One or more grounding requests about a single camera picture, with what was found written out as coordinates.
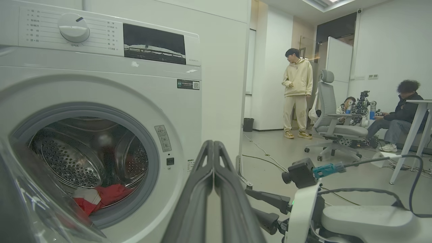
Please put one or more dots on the round glass washing machine door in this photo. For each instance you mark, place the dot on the round glass washing machine door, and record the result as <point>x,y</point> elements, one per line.
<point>20,202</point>

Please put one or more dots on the white front-load washing machine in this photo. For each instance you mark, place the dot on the white front-load washing machine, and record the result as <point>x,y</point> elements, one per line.
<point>101,67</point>

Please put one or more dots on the black washing machine display panel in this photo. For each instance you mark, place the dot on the black washing machine display panel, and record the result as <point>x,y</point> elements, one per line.
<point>153,44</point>

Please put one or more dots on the black trash bin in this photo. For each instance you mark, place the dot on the black trash bin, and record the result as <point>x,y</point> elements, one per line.
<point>248,125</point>

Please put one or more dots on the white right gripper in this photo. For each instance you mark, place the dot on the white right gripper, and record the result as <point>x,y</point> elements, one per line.
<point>302,212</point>

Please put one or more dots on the white washing machine knob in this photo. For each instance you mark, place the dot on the white washing machine knob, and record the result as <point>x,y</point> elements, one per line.
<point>73,28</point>

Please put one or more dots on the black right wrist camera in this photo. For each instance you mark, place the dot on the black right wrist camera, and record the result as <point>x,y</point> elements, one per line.
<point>300,173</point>

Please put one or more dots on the red and white garment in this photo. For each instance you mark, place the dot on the red and white garment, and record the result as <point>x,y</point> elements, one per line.
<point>111,195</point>

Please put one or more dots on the seated person with glasses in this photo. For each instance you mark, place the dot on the seated person with glasses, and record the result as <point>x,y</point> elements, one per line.
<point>347,103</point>

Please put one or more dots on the white table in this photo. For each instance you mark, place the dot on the white table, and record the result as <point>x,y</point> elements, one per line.
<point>418,114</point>

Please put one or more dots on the grey office chair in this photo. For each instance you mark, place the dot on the grey office chair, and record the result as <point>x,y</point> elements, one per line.
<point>325,101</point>

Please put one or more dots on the seated person in dark jacket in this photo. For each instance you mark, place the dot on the seated person in dark jacket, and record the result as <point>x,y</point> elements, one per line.
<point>405,111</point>

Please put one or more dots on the white power strip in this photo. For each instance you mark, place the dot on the white power strip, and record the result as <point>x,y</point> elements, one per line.
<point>383,159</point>

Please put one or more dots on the wall socket plate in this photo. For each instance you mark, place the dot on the wall socket plate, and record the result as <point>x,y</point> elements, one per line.
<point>373,76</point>

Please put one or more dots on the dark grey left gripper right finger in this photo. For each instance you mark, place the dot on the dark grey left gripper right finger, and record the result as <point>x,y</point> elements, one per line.
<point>236,209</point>

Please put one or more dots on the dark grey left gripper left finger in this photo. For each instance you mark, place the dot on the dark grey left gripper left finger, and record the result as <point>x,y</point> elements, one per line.
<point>192,202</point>

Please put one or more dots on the standing person in cream hoodie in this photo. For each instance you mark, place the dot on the standing person in cream hoodie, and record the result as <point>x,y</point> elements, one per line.
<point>298,77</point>

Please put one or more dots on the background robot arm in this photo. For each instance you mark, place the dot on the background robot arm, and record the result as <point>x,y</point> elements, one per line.
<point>361,104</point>

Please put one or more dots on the white door panel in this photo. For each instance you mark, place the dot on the white door panel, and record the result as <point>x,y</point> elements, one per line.
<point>339,67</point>

